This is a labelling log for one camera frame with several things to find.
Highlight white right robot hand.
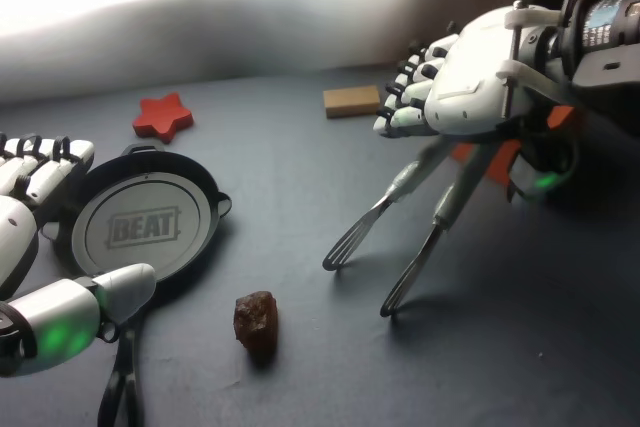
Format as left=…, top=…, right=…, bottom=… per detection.
left=372, top=9, right=579, bottom=204

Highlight white backdrop sheet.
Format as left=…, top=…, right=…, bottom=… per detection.
left=0, top=0, right=551, bottom=108

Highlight orange block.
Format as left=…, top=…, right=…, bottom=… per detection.
left=449, top=105, right=576, bottom=184

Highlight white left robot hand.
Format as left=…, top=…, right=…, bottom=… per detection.
left=0, top=132, right=157, bottom=378

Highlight tan wooden block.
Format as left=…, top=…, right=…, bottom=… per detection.
left=322, top=85, right=382, bottom=120

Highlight black frying pan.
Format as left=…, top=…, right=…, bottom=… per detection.
left=39, top=142, right=232, bottom=427

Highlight brown meat piece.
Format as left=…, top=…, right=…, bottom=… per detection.
left=232, top=290, right=279, bottom=351

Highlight red star block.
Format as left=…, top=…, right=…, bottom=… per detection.
left=130, top=92, right=195, bottom=145

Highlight metal tongs with taped handles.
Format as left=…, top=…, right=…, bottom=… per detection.
left=322, top=139, right=496, bottom=318

